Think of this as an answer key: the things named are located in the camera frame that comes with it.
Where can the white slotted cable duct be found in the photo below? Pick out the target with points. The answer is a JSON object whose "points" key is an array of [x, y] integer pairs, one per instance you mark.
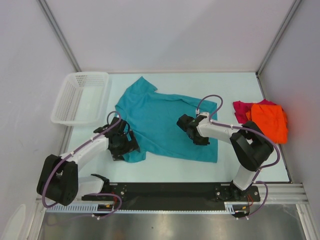
{"points": [[96, 208]]}

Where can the aluminium frame rail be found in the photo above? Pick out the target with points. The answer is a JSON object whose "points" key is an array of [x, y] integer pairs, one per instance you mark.
{"points": [[276, 192]]}

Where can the teal t shirt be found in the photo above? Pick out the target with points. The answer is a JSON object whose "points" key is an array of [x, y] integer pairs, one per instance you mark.
{"points": [[153, 118]]}

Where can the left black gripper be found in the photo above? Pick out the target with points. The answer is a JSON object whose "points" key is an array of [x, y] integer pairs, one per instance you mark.
{"points": [[130, 145]]}

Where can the magenta folded t shirt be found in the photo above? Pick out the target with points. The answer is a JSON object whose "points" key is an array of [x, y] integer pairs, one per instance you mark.
{"points": [[243, 109]]}

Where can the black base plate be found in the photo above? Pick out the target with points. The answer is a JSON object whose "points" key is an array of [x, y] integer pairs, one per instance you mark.
{"points": [[179, 196]]}

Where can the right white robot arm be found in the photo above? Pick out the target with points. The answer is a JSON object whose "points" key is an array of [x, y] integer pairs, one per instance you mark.
{"points": [[252, 148]]}

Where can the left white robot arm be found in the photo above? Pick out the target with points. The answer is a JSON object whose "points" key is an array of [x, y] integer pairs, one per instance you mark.
{"points": [[59, 181]]}

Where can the orange folded t shirt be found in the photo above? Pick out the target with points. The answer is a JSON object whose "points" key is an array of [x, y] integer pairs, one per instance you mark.
{"points": [[272, 121]]}

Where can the white plastic basket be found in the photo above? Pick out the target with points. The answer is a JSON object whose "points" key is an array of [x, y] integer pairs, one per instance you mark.
{"points": [[82, 99]]}

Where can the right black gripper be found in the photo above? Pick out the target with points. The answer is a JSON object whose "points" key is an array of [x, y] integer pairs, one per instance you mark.
{"points": [[203, 142]]}

